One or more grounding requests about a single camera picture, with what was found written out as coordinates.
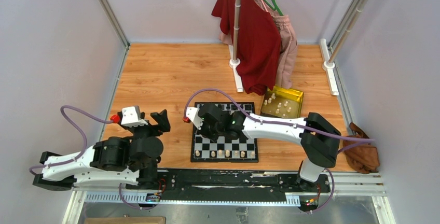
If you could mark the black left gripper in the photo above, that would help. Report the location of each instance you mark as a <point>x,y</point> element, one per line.
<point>162,118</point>

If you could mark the yellow metal tin box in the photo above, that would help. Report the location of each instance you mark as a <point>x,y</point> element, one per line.
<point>282,103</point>

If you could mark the brown cloth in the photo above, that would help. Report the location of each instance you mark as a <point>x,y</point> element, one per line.
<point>363,158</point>

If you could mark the white clothes rack stand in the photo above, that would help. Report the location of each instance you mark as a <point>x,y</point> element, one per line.
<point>234,60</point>

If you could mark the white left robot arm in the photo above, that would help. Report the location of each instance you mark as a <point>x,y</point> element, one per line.
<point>105,164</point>

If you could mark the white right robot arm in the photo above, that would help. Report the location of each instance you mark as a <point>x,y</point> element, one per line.
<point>318,138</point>

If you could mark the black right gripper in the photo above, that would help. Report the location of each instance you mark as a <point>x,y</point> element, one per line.
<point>202,132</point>

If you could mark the black white chess board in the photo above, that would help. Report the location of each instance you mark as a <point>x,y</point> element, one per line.
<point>241,150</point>

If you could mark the red t-shirt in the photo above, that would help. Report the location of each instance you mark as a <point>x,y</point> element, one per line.
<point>259,43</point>

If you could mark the pink garment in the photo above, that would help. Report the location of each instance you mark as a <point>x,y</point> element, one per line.
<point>288,50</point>

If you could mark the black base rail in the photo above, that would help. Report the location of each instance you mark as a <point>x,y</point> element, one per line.
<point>233,186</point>

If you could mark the white right rack foot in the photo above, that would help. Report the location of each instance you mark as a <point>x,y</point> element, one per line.
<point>328,67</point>

